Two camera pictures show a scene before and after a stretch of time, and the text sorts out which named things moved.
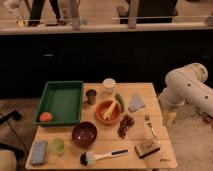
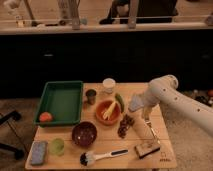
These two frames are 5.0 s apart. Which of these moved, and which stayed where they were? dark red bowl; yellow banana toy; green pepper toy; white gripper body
Moved: white gripper body
Stayed: yellow banana toy; dark red bowl; green pepper toy
